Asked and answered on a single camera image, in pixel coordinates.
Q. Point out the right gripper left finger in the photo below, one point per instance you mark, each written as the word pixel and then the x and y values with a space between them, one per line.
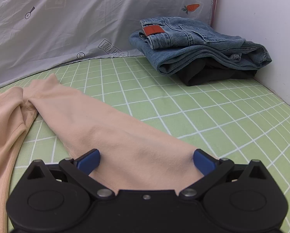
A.
pixel 78 171

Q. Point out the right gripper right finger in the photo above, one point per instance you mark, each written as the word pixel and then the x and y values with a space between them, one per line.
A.
pixel 214 171

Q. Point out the beige long-sleeve shirt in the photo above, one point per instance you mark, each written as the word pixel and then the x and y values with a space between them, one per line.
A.
pixel 134 155

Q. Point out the folded black garment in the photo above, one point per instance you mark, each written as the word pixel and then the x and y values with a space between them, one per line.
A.
pixel 203 70

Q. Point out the folded blue jeans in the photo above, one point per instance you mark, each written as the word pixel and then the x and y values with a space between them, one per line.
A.
pixel 172 43

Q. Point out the grey carrot-print sheet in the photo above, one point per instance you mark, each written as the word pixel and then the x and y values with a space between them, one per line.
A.
pixel 37 35

